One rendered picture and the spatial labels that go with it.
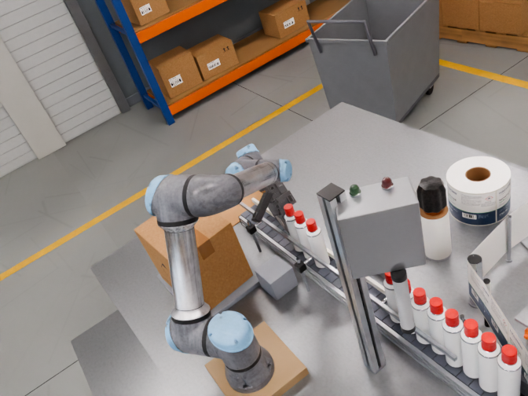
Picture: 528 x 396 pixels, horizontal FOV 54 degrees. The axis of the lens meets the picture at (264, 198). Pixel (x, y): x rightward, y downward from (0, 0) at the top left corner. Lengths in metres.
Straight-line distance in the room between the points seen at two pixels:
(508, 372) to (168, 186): 0.95
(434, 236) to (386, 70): 2.01
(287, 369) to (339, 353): 0.17
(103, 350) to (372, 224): 1.22
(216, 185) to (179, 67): 3.75
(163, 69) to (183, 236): 3.67
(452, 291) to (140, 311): 1.12
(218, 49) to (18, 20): 1.80
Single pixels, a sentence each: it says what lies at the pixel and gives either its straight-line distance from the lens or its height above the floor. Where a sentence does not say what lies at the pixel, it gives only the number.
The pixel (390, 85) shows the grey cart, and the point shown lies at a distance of 3.62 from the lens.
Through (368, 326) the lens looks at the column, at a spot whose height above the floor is 1.04.
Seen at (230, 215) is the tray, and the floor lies 0.83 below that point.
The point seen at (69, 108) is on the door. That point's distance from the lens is 5.61.
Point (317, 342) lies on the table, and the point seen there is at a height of 0.83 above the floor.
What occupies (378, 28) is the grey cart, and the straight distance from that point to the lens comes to 4.42.
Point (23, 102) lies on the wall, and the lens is 5.45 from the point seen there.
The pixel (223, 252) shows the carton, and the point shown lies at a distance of 1.80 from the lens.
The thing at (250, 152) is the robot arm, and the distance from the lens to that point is 1.84.
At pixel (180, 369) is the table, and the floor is 0.83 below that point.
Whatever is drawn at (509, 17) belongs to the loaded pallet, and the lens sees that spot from 4.76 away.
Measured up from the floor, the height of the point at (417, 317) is 1.00.
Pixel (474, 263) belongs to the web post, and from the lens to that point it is 1.53.
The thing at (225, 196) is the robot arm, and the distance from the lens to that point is 1.38.
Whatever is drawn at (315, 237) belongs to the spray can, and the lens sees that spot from 1.73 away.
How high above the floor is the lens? 2.20
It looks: 37 degrees down
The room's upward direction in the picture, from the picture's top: 20 degrees counter-clockwise
